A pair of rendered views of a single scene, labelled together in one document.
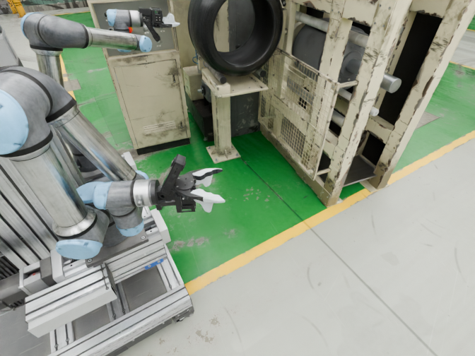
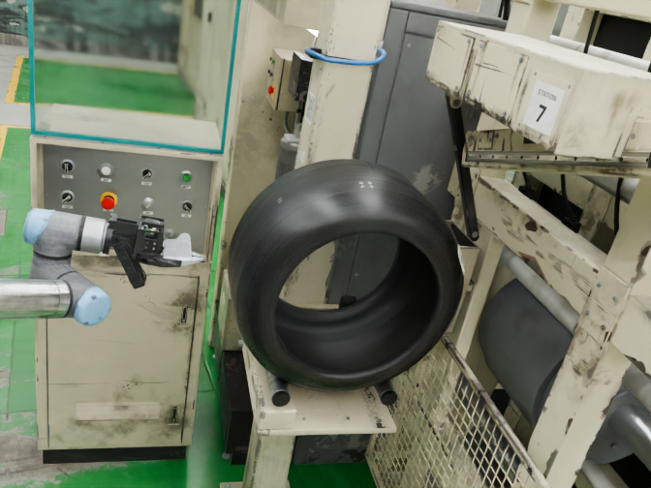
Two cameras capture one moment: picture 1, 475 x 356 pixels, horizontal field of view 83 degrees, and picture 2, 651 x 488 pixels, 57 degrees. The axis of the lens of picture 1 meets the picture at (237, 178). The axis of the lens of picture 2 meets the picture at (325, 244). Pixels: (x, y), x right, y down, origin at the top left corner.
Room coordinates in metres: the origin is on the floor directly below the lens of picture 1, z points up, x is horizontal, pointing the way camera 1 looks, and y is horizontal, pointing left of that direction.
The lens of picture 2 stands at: (0.51, -0.03, 1.86)
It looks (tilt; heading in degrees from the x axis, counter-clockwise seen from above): 25 degrees down; 5
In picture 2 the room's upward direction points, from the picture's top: 11 degrees clockwise
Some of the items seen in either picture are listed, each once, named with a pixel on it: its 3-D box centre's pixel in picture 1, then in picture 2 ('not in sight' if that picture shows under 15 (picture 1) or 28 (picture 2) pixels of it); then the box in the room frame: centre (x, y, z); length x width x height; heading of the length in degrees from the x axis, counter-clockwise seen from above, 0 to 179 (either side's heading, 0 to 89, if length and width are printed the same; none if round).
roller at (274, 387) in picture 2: (214, 70); (270, 355); (1.82, 0.15, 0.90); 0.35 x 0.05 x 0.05; 22
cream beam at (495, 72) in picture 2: not in sight; (535, 83); (1.88, -0.30, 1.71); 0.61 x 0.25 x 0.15; 22
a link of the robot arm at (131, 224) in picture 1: (128, 213); not in sight; (0.54, 0.33, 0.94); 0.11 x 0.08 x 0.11; 5
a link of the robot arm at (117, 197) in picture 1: (117, 195); not in sight; (0.52, 0.33, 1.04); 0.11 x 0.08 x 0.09; 95
